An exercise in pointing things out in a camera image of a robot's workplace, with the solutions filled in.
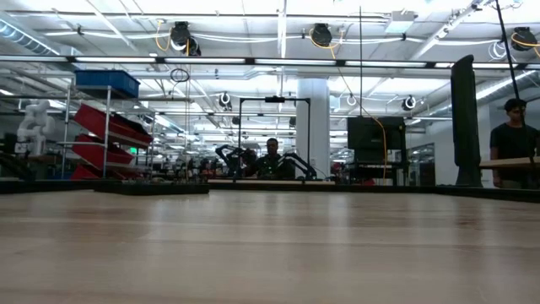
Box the person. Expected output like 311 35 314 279
252 137 296 181
489 97 540 189

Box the dark background robot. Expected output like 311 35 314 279
214 144 258 178

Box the white round column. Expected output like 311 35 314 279
295 78 332 178

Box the black monitor back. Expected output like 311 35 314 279
347 115 408 162

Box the long LED light strip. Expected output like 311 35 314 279
0 54 540 70

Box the thin black vertical pole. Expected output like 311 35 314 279
358 5 364 117

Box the red storage bin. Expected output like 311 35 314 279
69 164 144 182
73 104 154 148
70 133 135 170

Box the blue storage bin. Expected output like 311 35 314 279
74 69 141 99

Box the white ceiling box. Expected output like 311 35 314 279
384 8 418 34

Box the metal shelf rack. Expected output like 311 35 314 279
58 84 158 182

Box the wooden table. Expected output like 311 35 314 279
479 155 540 190

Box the thin black slanted pole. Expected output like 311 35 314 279
494 0 540 170

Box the black gantry frame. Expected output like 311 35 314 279
238 95 312 170

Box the orange hanging cable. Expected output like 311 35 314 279
309 28 388 186

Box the black aluminium table frame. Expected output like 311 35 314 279
0 179 540 204

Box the silver ventilation duct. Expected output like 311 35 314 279
0 19 61 57

